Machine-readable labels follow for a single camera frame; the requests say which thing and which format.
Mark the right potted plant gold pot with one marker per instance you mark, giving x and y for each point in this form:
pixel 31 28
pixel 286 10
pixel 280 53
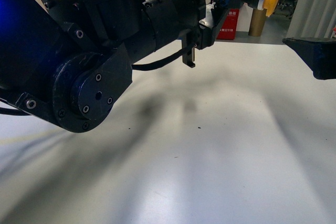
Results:
pixel 257 22

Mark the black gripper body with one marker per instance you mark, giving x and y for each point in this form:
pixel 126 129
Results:
pixel 210 20

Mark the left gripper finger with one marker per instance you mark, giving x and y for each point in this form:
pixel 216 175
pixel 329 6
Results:
pixel 317 53

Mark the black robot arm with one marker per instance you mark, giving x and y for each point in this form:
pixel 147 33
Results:
pixel 68 61

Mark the red fire extinguisher cabinet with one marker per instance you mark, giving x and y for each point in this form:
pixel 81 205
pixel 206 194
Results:
pixel 228 29

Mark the grey curtain right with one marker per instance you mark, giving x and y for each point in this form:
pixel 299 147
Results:
pixel 313 19

